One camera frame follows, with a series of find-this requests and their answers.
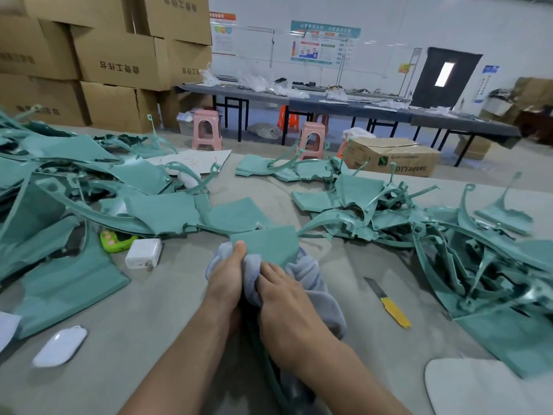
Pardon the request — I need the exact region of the person's right hand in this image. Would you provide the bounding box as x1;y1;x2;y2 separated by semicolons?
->
256;261;338;372

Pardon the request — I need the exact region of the person's left hand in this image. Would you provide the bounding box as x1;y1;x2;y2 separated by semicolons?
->
203;241;249;329

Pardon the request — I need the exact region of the grey-blue wiping cloth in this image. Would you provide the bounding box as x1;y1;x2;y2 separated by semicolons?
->
206;241;349;415

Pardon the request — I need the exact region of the single green plastic part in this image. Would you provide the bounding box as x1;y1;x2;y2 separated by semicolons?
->
230;224;302;270

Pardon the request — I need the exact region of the yellow-handled deburring knife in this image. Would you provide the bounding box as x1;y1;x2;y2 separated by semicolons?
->
363;276;412;329

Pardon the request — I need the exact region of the pile of green plastic parts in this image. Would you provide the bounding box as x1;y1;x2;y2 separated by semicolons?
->
0;105;553;379

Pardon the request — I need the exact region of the brown cardboard box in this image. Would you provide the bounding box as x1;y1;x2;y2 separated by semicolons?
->
343;137;442;178

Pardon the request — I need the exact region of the stack of brown cardboard boxes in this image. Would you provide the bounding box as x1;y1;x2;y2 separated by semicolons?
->
0;0;214;135

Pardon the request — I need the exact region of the person's left forearm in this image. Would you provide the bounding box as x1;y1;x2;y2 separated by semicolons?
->
119;307;243;415

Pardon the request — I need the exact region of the person's right forearm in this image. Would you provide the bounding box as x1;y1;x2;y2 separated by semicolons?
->
294;337;411;415

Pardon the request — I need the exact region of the white power adapter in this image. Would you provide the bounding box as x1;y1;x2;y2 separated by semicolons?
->
125;238;164;271

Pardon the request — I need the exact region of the green and yellow gadget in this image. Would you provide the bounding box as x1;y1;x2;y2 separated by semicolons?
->
99;229;139;254

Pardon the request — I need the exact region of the white paper sheet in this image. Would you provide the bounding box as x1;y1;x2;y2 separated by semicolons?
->
147;148;233;176

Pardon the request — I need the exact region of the pink plastic stool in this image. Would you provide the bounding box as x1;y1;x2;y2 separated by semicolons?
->
192;110;223;152
298;122;328;161

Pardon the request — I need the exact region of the orange object under table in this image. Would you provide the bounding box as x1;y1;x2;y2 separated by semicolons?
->
278;105;302;135

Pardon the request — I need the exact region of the white oval plastic piece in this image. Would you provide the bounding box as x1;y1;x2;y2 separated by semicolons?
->
33;325;88;369

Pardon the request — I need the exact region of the heap of clear plastic bags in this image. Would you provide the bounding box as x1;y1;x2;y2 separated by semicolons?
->
199;69;310;100

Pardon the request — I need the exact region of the long grey work table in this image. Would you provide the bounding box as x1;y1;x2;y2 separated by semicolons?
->
177;82;523;168

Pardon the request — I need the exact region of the dark door with window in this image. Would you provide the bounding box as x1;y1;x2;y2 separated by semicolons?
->
411;47;484;111

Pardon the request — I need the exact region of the colourful wall poster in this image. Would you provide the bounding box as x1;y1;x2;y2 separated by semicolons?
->
290;34;342;66

